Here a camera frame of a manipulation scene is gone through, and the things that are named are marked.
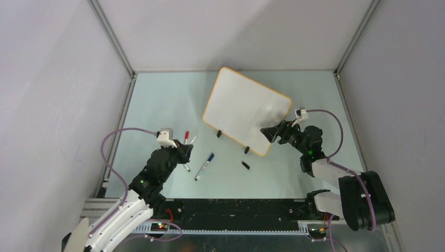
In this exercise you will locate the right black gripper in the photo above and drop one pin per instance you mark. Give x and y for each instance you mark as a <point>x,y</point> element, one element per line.
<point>286,128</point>

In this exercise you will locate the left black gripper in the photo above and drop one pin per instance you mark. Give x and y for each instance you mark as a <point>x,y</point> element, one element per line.
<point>183,150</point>

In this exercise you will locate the black marker cap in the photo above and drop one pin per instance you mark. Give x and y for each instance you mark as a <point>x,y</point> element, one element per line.
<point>245,165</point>

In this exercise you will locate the yellow framed whiteboard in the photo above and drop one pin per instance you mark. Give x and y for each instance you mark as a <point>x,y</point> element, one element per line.
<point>240,107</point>

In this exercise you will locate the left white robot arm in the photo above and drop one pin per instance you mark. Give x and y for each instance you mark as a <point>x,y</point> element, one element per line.
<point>141,201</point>

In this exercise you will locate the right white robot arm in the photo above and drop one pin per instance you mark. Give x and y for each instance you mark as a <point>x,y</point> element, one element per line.
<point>362,200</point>

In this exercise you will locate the blue capped marker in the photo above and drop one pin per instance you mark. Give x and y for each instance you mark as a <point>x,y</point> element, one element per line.
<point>204,167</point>

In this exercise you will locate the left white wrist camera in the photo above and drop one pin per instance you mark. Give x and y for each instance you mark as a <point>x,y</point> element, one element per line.
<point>165,138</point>

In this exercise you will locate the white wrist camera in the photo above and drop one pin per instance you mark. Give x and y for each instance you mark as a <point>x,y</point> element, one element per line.
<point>301,114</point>
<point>165,138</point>

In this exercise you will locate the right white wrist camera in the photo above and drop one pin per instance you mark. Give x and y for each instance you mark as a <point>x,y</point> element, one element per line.
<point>301,114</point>

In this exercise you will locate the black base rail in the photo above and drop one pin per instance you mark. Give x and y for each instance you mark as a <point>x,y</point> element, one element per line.
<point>251,215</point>

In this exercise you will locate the right aluminium frame post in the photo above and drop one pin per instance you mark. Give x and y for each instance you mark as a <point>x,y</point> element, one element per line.
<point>372,8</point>

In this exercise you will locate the aluminium frame post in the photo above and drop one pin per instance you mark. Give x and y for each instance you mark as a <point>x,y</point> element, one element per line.
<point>111,36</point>
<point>372,8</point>

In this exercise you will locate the left aluminium frame post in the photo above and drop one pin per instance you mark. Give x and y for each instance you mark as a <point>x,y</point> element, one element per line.
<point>111,36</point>

